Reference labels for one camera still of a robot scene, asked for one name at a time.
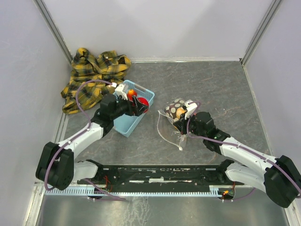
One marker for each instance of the red fake apple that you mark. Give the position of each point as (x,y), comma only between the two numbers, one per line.
(144,103)

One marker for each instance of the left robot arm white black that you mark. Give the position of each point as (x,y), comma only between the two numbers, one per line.
(57,167)

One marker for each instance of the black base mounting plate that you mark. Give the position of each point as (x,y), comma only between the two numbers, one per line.
(162,178)

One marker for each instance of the clear polka dot zip bag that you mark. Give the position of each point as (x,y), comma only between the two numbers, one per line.
(165,125)

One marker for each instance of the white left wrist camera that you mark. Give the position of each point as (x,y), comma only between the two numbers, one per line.
(120,90)

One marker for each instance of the dark purple fake fruit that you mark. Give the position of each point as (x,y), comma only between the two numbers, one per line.
(171,109)

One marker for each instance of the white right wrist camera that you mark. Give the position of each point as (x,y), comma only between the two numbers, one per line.
(191,107)

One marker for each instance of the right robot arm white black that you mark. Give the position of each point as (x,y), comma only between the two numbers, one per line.
(278,178)

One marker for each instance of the yellow orange fake fruit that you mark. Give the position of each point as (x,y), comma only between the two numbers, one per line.
(179,112)

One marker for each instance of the yellow plaid shirt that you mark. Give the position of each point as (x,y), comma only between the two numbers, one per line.
(91,78)

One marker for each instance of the aluminium frame rail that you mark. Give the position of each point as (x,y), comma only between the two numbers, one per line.
(40,4)

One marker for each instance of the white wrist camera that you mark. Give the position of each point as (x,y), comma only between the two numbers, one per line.
(191,107)
(120,90)

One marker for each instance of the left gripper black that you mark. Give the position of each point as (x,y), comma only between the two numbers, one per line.
(135,108)

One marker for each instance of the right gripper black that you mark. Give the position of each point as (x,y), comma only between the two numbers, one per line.
(180,125)

